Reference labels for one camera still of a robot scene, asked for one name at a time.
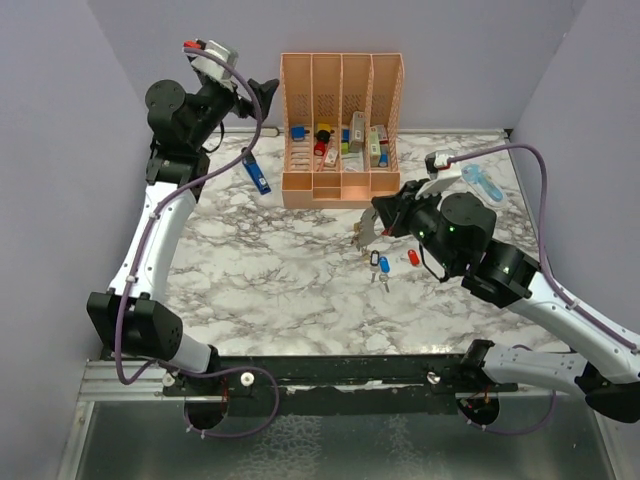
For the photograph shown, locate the red black stamp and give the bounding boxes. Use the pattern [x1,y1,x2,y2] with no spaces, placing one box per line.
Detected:
[313,129,331,157]

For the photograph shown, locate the blue stamp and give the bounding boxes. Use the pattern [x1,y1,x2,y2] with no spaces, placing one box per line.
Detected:
[290,125,309,142]

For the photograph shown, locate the blue glue stick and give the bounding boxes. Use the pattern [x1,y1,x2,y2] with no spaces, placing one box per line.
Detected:
[378,154,389,168]

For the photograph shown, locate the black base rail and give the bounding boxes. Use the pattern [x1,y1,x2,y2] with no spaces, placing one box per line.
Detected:
[163,354,517,417]

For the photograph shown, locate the peach plastic desk organizer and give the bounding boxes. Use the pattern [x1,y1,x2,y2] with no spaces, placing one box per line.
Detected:
[280,53,404,209]

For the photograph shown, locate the silver keys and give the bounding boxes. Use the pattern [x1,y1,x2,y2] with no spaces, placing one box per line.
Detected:
[370,272,390,293]

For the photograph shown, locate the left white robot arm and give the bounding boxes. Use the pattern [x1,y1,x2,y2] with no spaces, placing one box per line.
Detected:
[87,79,279,395]

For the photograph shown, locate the pink pencil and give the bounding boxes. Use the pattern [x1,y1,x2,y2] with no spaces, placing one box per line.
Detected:
[316,143,337,172]

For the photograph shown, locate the red handled key organizer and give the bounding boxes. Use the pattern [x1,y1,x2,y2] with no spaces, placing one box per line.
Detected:
[351,207,385,256]

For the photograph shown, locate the white red box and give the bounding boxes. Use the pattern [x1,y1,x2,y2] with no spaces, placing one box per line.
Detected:
[369,124,389,168]

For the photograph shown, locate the green white box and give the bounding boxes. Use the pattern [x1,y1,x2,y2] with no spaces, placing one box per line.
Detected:
[348,111,366,153]

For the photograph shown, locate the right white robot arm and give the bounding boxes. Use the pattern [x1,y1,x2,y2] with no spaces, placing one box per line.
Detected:
[369,180,639,423]

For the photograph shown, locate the blue key tag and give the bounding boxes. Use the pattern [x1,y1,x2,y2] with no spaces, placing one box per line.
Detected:
[379,256,391,274]

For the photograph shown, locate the black key tag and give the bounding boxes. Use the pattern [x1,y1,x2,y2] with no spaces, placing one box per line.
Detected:
[369,250,380,267]

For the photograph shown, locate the blue stapler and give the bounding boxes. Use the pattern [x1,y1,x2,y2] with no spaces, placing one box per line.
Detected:
[241,147,271,195]

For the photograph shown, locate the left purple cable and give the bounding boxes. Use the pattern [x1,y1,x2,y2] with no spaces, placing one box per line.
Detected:
[114,42,281,441]

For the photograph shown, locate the white wall plug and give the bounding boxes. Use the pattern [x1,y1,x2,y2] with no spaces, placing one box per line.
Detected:
[261,127,280,138]

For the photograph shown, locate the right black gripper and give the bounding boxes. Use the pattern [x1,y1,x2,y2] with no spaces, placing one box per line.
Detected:
[372,178,461,273]

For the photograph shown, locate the blue white blister pack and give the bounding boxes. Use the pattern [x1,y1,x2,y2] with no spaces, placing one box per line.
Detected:
[461,164,505,207]

